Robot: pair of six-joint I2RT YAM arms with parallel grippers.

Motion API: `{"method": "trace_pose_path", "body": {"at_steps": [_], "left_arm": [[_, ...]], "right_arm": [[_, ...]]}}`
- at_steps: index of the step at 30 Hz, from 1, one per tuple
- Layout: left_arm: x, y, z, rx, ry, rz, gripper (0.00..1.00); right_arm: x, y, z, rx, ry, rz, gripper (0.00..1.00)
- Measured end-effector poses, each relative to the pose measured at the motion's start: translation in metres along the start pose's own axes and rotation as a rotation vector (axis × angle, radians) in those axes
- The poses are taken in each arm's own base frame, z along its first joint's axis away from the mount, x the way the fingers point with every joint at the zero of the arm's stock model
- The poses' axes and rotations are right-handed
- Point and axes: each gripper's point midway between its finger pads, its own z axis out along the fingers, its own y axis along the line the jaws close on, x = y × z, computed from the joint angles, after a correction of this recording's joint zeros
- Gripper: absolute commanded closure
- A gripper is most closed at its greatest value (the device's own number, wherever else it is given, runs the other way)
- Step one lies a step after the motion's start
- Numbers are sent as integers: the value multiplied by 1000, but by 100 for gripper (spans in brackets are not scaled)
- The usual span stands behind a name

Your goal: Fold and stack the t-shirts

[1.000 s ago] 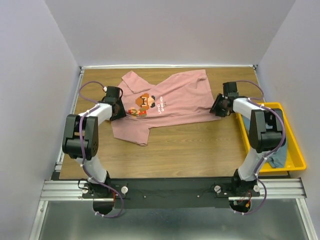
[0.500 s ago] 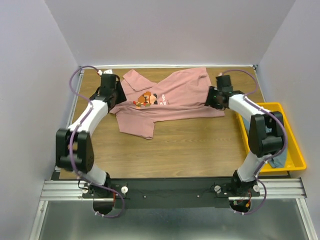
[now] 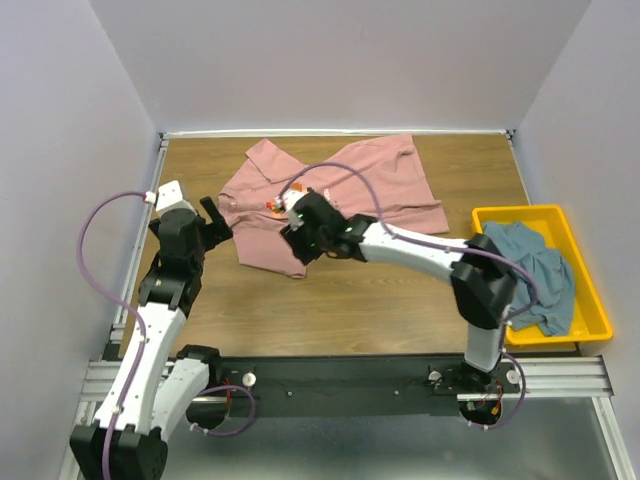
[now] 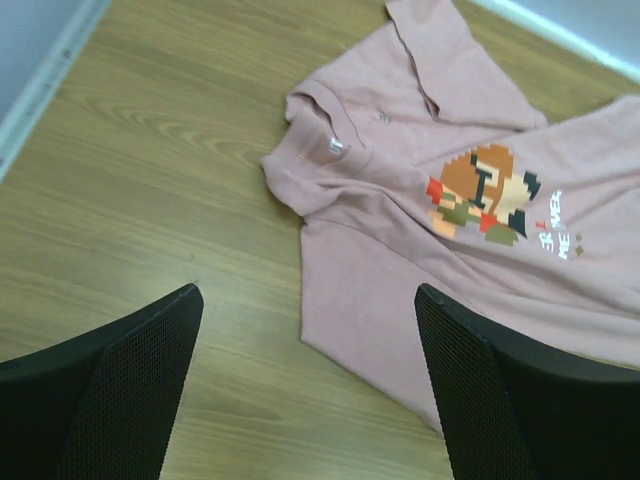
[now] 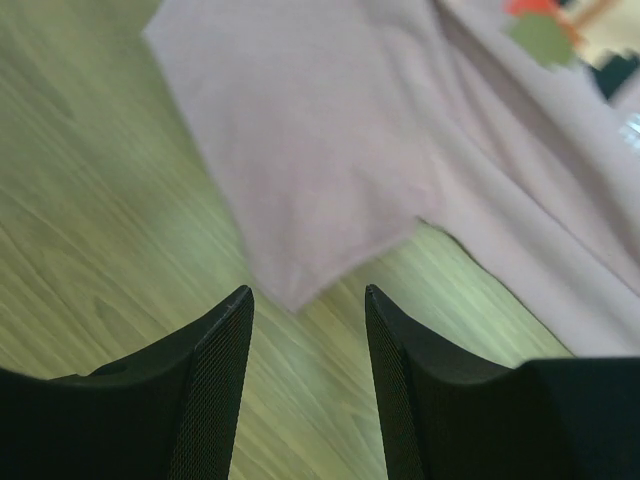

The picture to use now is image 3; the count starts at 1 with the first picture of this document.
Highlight blue t shirt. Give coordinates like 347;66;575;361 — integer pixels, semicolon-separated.
483;221;576;336

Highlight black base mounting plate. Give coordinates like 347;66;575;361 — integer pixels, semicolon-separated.
186;354;520;429

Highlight yellow plastic bin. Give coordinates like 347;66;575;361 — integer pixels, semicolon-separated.
471;205;613;348

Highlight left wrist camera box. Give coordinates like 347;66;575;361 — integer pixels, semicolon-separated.
155;180;196;217

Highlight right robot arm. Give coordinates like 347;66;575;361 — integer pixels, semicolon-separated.
274;189;517;392

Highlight pink t shirt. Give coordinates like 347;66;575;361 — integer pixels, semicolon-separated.
218;134;449;279

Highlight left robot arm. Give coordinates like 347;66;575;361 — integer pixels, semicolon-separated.
69;197;233;479

